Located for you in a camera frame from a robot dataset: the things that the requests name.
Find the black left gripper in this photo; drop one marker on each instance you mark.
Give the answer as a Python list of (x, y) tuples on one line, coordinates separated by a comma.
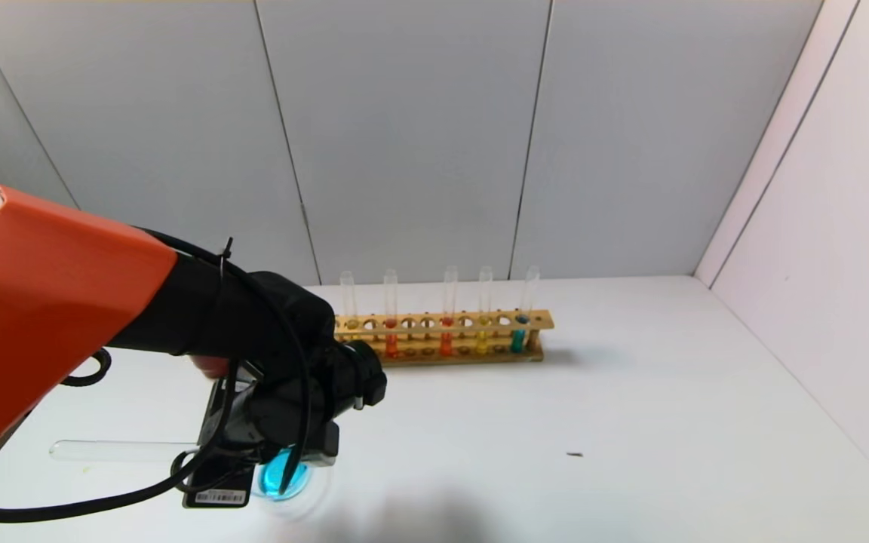
[(216, 483)]

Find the blue pigment glass test tube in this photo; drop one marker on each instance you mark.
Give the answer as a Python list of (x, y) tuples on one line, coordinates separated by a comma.
[(517, 341), (118, 451)]

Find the yellow pigment glass test tube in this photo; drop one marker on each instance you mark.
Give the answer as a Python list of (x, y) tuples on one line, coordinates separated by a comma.
[(348, 302), (482, 343)]

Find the orange and black left arm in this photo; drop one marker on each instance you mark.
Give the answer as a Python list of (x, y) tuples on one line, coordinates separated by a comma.
[(50, 302)]

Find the orange pigment glass test tube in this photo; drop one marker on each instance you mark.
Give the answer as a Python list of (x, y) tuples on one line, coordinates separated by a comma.
[(391, 346), (446, 345)]

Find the wooden test tube rack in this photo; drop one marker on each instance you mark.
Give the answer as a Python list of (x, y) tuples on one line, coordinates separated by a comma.
[(465, 329)]

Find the clear glass dish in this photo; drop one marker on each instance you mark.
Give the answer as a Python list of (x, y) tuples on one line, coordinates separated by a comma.
[(276, 479)]

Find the dark red plastic cup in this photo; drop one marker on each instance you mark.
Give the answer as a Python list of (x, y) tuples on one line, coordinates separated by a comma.
[(212, 367)]

